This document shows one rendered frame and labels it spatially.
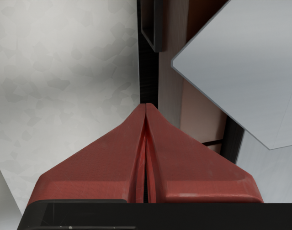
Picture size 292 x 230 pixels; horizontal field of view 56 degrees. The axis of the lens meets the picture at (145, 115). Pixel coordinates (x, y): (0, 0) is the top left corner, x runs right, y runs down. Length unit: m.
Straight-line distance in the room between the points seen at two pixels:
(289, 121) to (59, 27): 0.24
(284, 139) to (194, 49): 0.12
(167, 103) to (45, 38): 0.16
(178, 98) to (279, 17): 0.08
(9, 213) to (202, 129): 1.49
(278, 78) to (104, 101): 0.22
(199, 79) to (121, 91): 0.20
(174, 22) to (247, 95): 0.07
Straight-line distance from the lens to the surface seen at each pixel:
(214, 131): 0.23
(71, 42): 0.32
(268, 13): 0.18
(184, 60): 0.16
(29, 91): 0.35
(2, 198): 1.57
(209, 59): 0.17
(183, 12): 0.18
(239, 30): 0.17
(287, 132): 0.25
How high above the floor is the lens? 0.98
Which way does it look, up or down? 51 degrees down
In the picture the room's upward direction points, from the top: 157 degrees clockwise
